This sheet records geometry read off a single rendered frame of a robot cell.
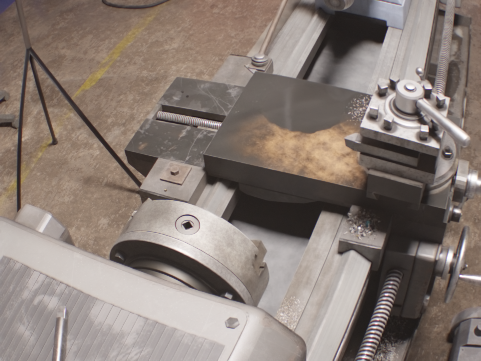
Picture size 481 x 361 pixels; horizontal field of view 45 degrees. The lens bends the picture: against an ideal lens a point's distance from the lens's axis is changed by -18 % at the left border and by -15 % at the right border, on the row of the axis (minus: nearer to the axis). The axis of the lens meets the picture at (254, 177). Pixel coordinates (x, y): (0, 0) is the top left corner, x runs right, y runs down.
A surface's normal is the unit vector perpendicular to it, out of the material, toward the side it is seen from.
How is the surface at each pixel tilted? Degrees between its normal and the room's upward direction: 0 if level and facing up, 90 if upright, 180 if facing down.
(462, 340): 45
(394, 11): 90
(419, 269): 90
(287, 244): 3
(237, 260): 49
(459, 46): 0
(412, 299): 90
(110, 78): 0
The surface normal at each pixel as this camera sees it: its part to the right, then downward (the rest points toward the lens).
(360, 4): -0.36, 0.69
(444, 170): -0.07, -0.70
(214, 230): 0.36, -0.53
